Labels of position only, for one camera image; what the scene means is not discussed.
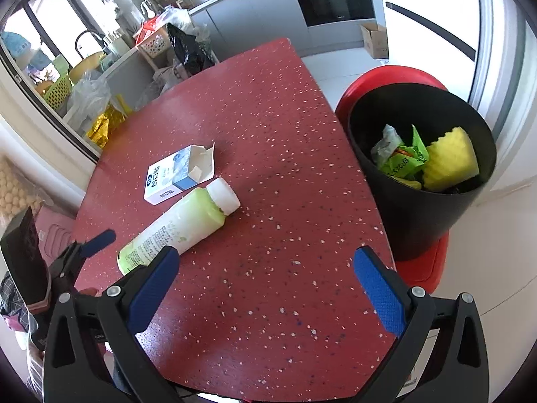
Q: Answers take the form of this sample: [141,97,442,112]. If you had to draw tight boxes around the red white basket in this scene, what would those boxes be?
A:
[135,16,171,71]

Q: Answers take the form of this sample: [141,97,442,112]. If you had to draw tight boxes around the cardboard box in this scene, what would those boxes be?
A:
[360,22,389,59]

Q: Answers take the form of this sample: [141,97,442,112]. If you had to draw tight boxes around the blue white milk carton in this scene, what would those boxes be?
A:
[144,145,215,206]

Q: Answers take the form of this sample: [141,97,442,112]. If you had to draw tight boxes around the yellow foil bag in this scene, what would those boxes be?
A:
[86,94,133,148]

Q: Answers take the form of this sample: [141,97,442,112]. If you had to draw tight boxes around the black kitchen faucet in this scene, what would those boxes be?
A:
[75,30,109,59]

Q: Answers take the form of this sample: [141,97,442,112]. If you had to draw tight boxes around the black trash bin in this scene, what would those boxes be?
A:
[347,83,497,260]

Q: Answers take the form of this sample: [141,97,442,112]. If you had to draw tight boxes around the green plastic basket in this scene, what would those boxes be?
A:
[44,75,73,111]

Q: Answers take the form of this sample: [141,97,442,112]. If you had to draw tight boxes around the yellow sponge cloth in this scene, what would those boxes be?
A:
[423,127,480,192]

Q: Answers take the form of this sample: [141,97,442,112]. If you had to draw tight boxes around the white refrigerator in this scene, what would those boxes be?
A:
[382,0,480,100]

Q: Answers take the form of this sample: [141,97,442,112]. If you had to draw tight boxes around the large light green bottle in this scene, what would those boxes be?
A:
[117,177,240,275]

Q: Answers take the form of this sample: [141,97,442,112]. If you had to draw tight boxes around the black plastic bag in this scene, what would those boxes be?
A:
[166,24,215,76]

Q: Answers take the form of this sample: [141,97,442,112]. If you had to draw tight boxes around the clear plastic bag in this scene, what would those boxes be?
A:
[65,70,111,135]

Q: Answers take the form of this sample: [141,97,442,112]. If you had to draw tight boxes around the green snack bag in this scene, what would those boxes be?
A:
[371,125,430,190]

